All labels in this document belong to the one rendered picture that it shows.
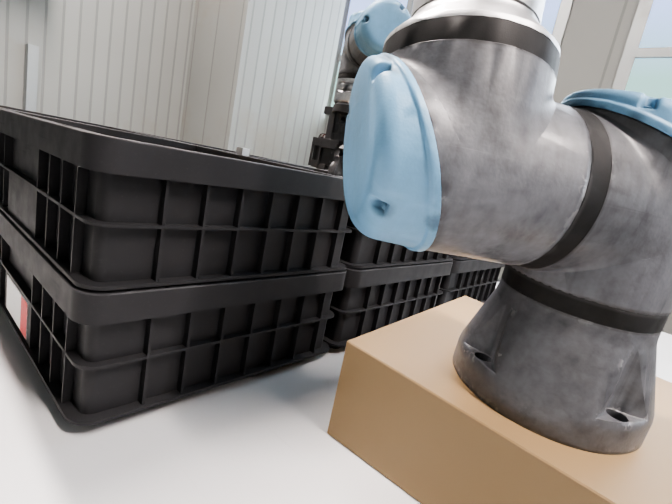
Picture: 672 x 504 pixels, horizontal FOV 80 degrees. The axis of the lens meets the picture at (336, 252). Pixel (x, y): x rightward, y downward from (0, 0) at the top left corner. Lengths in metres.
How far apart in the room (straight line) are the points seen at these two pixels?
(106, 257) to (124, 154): 0.08
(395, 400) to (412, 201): 0.18
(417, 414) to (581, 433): 0.11
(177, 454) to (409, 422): 0.18
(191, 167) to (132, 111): 2.33
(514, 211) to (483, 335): 0.13
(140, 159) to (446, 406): 0.28
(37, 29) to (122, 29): 0.39
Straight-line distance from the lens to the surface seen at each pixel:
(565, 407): 0.33
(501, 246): 0.28
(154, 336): 0.38
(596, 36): 2.30
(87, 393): 0.38
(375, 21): 0.65
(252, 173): 0.37
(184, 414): 0.41
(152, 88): 2.70
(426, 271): 0.67
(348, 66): 0.76
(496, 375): 0.34
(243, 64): 2.40
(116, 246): 0.34
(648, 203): 0.31
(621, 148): 0.30
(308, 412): 0.43
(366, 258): 0.54
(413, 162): 0.23
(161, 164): 0.32
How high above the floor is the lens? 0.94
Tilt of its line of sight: 11 degrees down
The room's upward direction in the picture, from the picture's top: 11 degrees clockwise
